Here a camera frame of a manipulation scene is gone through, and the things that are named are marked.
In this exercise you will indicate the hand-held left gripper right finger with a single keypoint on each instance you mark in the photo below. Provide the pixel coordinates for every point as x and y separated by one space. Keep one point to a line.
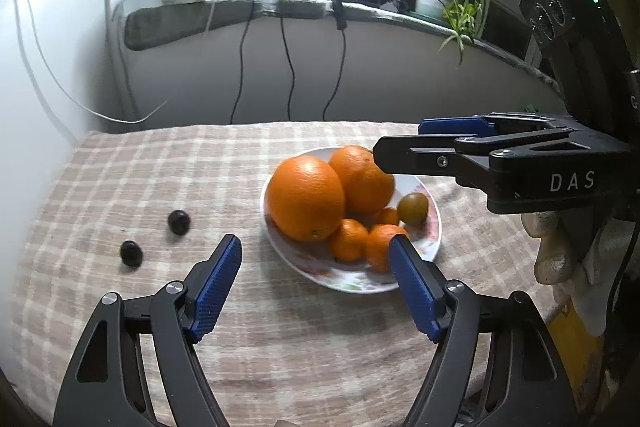
415 287

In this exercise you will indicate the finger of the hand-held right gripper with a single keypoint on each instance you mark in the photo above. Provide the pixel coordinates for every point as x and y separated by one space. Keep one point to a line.
415 154
450 126

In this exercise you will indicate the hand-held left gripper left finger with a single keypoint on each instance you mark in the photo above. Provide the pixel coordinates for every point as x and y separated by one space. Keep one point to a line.
215 287

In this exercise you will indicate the green-brown round fruit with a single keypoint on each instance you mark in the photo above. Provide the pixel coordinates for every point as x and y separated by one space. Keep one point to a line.
413 207

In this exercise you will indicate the small tangerine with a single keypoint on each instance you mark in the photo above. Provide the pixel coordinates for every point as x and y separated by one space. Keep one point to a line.
348 241
380 247

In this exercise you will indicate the large bumpy orange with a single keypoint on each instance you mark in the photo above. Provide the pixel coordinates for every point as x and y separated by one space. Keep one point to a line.
365 182

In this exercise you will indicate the white floral plate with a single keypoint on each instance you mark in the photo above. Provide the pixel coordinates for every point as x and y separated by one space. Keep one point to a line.
350 282

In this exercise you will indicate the tiny tangerine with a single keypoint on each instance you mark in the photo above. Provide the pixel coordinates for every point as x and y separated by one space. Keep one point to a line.
387 217

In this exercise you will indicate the large smooth orange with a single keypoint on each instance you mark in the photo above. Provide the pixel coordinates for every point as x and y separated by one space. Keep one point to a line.
305 197

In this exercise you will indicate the person's right hand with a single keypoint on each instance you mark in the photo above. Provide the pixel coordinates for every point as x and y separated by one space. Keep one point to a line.
552 264

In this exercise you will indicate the dark purple plum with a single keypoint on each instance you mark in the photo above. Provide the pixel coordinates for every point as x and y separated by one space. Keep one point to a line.
178 222

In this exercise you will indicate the dark green round fruit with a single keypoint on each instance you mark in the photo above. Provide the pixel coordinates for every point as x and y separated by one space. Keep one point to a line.
131 253

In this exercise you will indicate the white striped plant pot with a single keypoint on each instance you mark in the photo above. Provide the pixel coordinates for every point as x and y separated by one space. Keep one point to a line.
432 2

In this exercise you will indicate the checked beige tablecloth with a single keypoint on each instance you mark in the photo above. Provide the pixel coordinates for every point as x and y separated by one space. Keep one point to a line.
150 167

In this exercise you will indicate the yellow box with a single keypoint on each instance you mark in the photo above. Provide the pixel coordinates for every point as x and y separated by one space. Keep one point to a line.
575 352

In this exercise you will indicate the grey windowsill pad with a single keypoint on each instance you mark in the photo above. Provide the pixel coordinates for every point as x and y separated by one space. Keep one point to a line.
300 9

